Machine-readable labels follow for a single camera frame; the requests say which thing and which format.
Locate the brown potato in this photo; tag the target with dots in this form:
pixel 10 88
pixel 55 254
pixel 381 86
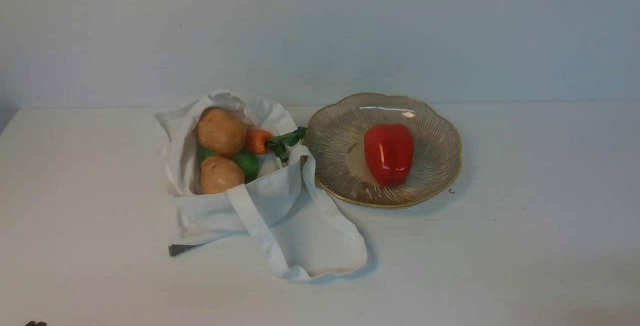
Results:
pixel 219 174
pixel 220 131

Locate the white cloth tote bag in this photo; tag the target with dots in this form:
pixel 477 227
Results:
pixel 295 224

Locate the green bell pepper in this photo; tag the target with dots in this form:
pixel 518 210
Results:
pixel 248 162

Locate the ribbed glass plate gold rim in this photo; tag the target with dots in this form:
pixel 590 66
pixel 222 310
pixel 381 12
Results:
pixel 335 136

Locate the red bell pepper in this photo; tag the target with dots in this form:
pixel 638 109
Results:
pixel 389 151

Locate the orange carrot with green leaves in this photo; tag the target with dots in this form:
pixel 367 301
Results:
pixel 261 142

